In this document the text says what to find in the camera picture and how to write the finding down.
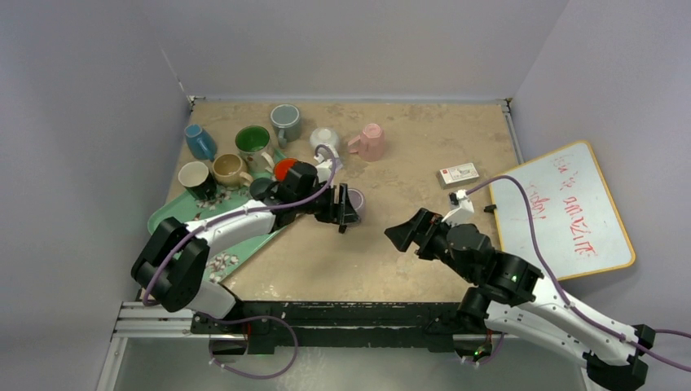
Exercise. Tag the orange mug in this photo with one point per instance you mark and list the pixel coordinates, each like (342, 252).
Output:
(282, 167)

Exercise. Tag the beige round mug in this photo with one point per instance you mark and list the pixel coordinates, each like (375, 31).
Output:
(231, 171)

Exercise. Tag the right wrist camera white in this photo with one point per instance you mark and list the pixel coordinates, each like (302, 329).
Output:
(461, 208)

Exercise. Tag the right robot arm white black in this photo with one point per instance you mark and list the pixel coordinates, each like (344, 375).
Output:
(508, 294)

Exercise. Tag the grey-blue mug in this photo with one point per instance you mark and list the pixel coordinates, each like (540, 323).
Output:
(262, 188)

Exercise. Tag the white-grey mug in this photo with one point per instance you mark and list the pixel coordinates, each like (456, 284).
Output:
(325, 136)

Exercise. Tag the grey-teal mug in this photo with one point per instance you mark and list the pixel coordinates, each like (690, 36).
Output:
(286, 122)

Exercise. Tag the cream floral mug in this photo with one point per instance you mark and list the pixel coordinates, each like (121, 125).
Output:
(255, 147)

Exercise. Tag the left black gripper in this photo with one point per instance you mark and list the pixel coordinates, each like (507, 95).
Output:
(340, 213)

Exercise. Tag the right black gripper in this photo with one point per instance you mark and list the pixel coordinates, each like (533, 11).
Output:
(426, 237)

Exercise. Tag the blue mug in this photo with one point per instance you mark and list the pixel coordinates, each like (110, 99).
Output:
(200, 143)

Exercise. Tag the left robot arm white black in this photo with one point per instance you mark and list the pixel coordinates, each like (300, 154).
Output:
(294, 196)

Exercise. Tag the pink faceted mug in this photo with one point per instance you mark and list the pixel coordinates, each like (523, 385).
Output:
(369, 144)

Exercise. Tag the small red white box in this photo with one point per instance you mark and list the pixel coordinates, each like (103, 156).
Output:
(457, 175)

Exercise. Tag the green floral tray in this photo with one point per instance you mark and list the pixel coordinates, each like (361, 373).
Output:
(224, 236)

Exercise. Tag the purple mug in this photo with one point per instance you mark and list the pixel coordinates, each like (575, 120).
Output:
(358, 201)

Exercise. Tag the whiteboard with yellow frame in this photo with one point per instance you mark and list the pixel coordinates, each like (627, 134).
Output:
(558, 208)

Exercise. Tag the black mug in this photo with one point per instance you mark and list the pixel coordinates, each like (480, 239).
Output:
(198, 180)

